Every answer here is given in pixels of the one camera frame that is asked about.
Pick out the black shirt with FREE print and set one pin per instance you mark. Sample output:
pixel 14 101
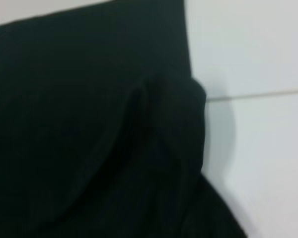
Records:
pixel 89 111

